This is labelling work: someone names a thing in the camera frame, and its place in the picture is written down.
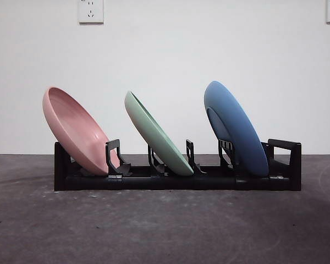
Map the black plate rack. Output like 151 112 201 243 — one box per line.
54 138 303 192

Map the blue plate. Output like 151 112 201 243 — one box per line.
203 80 270 177

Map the pink plate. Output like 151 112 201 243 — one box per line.
42 86 122 176

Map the green plate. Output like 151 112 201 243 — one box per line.
124 90 195 177

